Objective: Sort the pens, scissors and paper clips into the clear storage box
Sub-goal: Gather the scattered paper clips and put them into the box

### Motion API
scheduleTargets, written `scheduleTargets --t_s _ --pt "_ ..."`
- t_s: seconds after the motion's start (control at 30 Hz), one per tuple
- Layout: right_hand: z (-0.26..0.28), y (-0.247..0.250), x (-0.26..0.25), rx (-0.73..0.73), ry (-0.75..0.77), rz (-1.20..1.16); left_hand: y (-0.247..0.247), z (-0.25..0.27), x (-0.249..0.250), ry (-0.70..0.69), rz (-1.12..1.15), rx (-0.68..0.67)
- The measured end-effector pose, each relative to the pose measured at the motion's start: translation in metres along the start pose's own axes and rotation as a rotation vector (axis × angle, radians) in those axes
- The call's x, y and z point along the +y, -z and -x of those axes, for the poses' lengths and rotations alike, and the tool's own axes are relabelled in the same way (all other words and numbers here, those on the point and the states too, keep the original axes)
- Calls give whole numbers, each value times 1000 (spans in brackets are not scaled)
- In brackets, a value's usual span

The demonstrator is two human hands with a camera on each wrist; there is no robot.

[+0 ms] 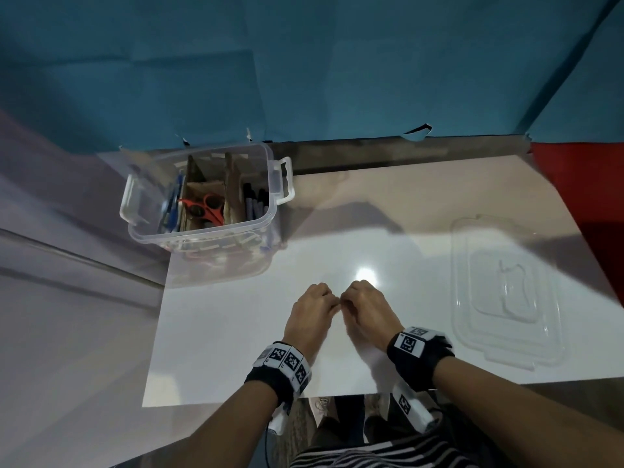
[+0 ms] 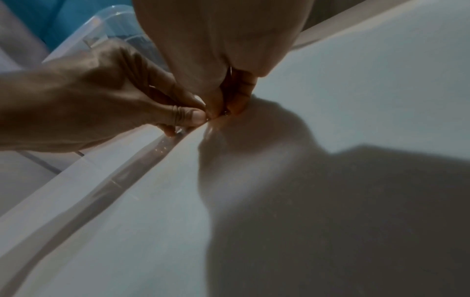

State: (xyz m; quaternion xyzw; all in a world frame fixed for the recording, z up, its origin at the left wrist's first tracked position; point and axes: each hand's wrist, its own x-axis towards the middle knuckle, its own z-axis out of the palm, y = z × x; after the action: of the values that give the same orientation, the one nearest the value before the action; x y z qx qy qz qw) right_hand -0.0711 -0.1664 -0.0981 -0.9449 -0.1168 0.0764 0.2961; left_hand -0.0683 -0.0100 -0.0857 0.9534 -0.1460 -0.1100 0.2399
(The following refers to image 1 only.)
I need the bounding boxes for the red object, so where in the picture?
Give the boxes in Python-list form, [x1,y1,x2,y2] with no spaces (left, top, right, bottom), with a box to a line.
[530,140,624,307]

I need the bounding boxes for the person's right forearm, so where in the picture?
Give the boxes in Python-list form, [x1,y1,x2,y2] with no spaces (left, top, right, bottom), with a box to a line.
[432,356,624,468]

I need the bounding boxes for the blue backdrop cloth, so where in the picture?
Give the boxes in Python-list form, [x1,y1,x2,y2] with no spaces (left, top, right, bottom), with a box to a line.
[0,0,624,154]

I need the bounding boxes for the person's right hand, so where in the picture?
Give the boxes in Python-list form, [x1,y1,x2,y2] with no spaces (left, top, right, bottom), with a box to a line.
[339,279,406,354]

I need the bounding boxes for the clear plastic lid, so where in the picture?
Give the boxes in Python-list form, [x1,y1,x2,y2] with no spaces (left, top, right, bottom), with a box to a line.
[449,214,567,371]

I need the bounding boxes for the clear plastic storage box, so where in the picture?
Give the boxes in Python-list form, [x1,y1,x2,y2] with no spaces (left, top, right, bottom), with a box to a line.
[119,140,296,252]

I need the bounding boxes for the pile of blue white pens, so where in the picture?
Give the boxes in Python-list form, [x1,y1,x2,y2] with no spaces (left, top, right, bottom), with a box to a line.
[158,171,186,233]

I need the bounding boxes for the brown cardboard divider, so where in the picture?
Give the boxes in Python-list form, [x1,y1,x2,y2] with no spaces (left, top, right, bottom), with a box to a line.
[177,153,244,231]

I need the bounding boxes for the white shoe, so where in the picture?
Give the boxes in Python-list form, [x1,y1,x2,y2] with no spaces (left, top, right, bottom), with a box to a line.
[309,396,340,427]
[363,394,389,444]

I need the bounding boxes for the striped shirt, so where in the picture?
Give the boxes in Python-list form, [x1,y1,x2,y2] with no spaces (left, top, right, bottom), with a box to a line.
[290,431,481,468]

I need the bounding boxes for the person's left hand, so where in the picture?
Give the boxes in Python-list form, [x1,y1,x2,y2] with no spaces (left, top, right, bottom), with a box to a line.
[281,282,341,365]

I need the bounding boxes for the person's left forearm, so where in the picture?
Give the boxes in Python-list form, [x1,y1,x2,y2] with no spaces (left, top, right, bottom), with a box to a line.
[146,380,280,468]

